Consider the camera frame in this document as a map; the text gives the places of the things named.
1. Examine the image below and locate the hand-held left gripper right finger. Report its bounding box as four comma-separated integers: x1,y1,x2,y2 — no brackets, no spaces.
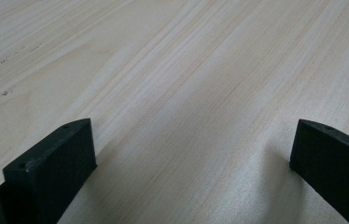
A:
289,119,349,224

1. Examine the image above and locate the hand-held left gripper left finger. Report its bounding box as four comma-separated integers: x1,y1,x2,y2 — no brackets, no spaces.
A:
0,118,98,224

